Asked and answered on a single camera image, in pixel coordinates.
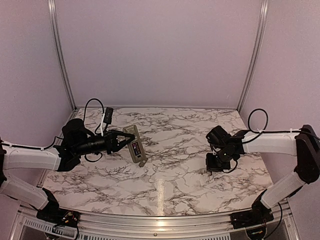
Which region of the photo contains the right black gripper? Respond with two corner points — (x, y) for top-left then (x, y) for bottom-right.
(206, 148), (237, 172)

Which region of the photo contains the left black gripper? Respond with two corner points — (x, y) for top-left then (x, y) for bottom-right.
(73, 129), (135, 156)

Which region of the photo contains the grey white remote control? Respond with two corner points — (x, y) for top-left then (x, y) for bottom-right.
(122, 124), (148, 164)

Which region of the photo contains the grey battery compartment cover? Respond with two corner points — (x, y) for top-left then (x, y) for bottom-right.
(138, 160), (147, 168)

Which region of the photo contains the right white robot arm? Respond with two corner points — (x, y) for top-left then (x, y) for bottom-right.
(205, 125), (320, 224)

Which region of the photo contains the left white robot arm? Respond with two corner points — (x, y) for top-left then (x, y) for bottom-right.
(0, 118), (135, 223)

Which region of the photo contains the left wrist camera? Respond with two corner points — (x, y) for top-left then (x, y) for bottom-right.
(98, 107), (114, 136)

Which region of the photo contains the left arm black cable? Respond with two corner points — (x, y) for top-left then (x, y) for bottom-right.
(0, 98), (106, 163)

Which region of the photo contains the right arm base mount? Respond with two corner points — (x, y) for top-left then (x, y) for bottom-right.
(230, 190), (274, 229)

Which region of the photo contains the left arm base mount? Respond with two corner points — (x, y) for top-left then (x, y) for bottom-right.
(36, 194), (80, 228)

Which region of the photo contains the left aluminium corner post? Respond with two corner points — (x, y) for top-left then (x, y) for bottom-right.
(47, 0), (77, 112)

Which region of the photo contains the aluminium corner post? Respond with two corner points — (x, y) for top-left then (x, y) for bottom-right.
(47, 0), (77, 112)
(236, 0), (270, 113)

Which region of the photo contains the right aluminium corner post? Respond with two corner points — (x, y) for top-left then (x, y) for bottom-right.
(236, 0), (270, 113)

